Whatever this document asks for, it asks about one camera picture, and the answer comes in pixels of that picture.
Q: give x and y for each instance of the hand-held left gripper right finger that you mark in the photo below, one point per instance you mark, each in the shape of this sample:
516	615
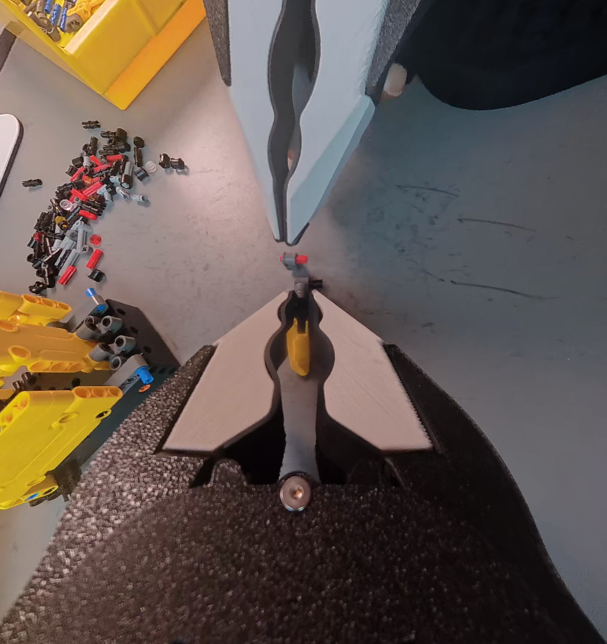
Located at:
374	403

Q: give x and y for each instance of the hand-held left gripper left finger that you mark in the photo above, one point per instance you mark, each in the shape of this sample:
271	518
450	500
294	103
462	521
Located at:
223	403

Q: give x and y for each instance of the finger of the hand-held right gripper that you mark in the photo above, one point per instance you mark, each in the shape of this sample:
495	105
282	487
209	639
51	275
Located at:
251	81
334	91

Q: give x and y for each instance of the small yellow lego subassembly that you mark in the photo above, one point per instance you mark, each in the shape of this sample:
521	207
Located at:
298	347

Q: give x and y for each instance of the red lego pin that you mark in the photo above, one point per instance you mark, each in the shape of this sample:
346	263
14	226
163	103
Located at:
302	259

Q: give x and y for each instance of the yellow black lego model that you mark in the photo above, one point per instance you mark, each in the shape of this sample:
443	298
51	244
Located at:
42	403

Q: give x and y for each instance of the pile of small lego pins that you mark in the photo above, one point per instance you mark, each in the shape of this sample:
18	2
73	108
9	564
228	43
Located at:
87	201

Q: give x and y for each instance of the heap of lego parts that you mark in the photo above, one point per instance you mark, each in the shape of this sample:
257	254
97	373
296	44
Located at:
52	12

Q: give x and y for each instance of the yellow bin with small parts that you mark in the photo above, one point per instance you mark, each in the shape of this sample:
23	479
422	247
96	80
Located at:
122	40

